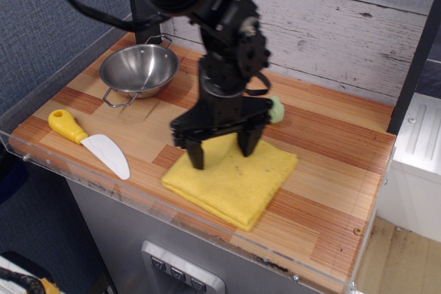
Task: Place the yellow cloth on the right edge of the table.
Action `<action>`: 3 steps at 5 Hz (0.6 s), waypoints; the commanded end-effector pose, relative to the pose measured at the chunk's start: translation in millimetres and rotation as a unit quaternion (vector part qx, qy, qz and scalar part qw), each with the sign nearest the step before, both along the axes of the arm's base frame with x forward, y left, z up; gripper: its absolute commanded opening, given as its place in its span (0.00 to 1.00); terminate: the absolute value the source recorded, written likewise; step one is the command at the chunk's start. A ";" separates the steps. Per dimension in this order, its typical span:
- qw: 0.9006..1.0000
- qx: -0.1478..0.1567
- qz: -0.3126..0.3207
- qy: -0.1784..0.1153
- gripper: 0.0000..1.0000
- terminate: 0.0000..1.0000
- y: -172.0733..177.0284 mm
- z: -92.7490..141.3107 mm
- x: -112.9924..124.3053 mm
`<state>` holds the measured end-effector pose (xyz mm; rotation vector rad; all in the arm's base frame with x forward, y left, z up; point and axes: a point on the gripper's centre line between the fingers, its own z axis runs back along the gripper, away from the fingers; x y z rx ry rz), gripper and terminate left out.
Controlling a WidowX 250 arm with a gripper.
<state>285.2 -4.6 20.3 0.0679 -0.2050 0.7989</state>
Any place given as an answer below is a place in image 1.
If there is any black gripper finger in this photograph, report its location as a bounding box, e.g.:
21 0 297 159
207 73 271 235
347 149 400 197
237 125 265 157
186 140 204 170

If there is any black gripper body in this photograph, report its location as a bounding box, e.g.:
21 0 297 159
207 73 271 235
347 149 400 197
170 89 272 149

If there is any yellow napkin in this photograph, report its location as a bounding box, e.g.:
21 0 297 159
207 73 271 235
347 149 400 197
161 134 298 231

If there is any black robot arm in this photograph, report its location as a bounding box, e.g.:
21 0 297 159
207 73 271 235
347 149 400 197
147 0 273 169

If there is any green toy vegetable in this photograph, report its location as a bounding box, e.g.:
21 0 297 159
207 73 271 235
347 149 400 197
268 96 285 124

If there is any clear acrylic table guard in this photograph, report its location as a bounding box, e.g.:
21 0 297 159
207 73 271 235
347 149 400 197
11 23 395 293

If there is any silver dispenser panel with buttons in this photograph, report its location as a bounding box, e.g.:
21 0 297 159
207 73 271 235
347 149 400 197
141 240 226 293

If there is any white ridged cabinet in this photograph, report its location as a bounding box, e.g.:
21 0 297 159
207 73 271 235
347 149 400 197
377 93 440 242

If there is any yellow object bottom left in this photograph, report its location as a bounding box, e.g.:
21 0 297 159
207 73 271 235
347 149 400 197
40 278 62 294

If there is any stainless steel bowl with handles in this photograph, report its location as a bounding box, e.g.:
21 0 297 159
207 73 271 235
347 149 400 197
99 34 180 108

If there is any yellow handled white plastic knife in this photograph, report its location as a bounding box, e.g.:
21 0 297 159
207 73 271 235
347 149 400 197
48 109 131 180

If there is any black vertical post left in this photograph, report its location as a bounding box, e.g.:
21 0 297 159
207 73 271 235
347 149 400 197
130 0 161 44

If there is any black vertical post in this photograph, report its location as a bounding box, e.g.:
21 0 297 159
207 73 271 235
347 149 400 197
130 0 161 44
387 0 441 135

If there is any black vertical post right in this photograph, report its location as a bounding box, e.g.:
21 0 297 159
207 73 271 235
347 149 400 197
387 0 441 135

